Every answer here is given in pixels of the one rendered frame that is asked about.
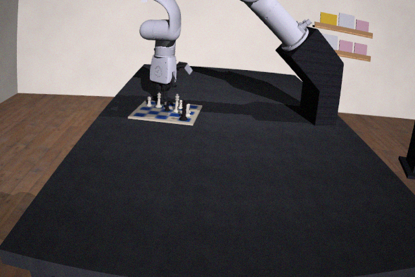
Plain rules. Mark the blue and white chessboard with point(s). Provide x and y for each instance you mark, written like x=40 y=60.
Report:
x=143 y=112

